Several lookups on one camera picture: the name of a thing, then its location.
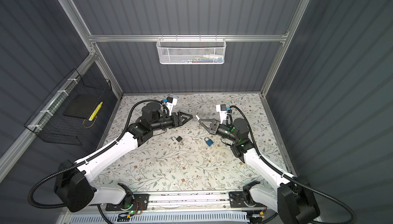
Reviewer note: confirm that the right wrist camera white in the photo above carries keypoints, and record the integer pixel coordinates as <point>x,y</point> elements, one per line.
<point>223,112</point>

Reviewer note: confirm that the floral table mat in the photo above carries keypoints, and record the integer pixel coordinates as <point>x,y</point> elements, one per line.
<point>190,165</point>

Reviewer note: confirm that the white wire mesh basket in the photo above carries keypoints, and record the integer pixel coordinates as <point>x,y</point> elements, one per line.
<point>171,52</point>

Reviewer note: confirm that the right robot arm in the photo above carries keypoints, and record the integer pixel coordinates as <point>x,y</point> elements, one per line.
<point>293,203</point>

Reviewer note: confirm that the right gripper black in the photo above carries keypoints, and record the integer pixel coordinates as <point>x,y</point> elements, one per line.
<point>214,127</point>

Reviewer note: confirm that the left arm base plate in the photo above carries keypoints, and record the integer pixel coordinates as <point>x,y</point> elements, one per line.
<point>137,202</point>

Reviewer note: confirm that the yellow tool in basket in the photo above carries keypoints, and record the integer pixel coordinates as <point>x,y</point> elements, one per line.
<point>95,112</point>

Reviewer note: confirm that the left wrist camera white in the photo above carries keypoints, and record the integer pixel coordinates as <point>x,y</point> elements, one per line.
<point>170,103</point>

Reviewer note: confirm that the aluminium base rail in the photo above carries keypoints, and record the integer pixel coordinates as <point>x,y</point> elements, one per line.
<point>164,200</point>

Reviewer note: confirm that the blue padlock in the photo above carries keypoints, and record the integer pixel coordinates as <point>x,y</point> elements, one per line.
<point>209,142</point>

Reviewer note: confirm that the white vented panel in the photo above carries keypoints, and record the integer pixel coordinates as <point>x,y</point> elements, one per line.
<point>183,218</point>

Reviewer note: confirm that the black wire basket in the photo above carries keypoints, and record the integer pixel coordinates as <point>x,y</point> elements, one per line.
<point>51,126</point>

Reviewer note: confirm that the black box in basket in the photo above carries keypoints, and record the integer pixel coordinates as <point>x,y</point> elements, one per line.
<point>81,107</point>

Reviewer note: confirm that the items in white basket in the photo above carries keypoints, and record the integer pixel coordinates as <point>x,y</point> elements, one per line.
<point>204,59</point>

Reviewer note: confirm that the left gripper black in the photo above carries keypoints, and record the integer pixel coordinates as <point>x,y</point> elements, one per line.
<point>179,119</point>

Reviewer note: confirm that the small black padlock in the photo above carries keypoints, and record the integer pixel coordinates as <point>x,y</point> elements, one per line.
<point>178,139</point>

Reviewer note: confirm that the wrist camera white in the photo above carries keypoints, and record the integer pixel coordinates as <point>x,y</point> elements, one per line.
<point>170,103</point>
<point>223,112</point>

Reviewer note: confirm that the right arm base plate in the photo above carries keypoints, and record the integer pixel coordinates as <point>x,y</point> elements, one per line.
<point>239,199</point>

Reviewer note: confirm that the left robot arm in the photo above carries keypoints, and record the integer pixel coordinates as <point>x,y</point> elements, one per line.
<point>76,188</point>

